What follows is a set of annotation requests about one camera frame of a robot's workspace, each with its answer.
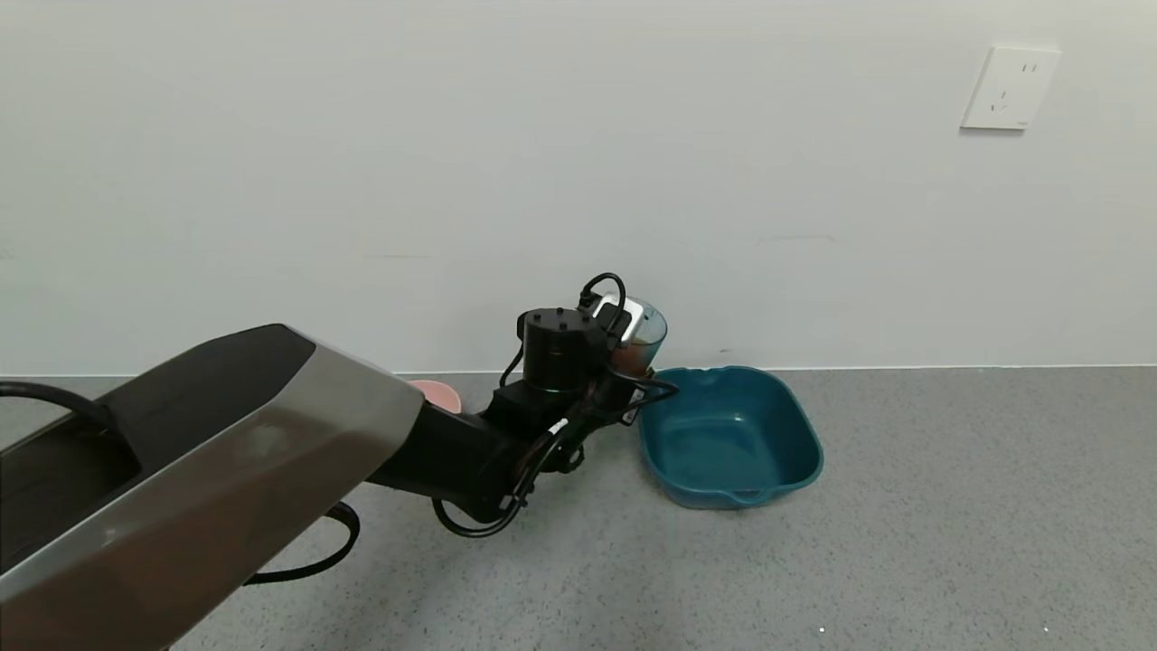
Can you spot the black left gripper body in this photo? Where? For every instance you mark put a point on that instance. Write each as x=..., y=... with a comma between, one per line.
x=626, y=372

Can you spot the orange brown liquid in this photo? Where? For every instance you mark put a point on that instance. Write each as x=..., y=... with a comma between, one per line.
x=633, y=360

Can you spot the translucent blue ribbed cup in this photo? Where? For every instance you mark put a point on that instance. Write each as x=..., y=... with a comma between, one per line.
x=649, y=330

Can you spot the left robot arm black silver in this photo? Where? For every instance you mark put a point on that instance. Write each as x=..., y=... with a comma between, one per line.
x=226, y=470

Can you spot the pink ribbed bowl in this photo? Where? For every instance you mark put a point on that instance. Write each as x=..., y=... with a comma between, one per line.
x=438, y=395

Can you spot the teal plastic basin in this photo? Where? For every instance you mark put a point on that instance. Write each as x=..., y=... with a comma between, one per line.
x=732, y=434

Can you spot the silver white wrist camera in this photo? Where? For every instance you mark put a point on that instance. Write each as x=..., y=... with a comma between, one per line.
x=624, y=312

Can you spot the white wall outlet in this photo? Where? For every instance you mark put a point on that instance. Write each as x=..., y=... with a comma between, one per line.
x=1011, y=89

